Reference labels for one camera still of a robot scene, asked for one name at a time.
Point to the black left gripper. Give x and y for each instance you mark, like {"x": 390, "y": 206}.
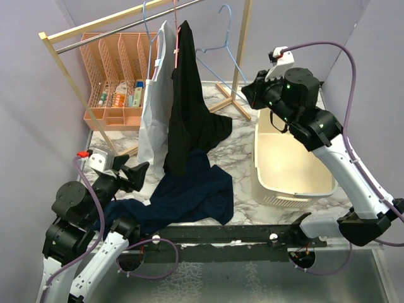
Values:
{"x": 136, "y": 174}

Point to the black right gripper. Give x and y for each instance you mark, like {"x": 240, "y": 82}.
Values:
{"x": 254, "y": 91}

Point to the navy blue t shirt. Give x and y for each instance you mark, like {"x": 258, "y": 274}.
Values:
{"x": 204, "y": 191}

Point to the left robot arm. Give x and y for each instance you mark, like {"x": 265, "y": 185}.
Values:
{"x": 80, "y": 246}

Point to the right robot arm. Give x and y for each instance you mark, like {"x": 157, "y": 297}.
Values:
{"x": 293, "y": 97}

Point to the white t shirt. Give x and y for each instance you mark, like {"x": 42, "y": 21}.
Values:
{"x": 158, "y": 99}

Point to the black t shirt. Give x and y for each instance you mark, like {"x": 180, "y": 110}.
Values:
{"x": 191, "y": 125}

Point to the pink clothes hanger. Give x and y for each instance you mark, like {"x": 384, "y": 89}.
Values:
{"x": 177, "y": 30}

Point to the cream laundry basket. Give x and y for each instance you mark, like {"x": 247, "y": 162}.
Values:
{"x": 284, "y": 174}

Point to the pink plastic organizer basket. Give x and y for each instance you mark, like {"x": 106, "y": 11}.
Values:
{"x": 116, "y": 66}

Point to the wooden clothes rack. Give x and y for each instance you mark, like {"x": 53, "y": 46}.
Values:
{"x": 49, "y": 41}

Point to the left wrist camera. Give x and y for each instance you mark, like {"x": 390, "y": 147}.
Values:
{"x": 101, "y": 161}

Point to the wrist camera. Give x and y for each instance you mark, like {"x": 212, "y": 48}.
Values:
{"x": 282, "y": 60}
{"x": 101, "y": 161}

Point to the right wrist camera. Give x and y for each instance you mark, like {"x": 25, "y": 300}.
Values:
{"x": 282, "y": 60}

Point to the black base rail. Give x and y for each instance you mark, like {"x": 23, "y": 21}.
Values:
{"x": 234, "y": 243}

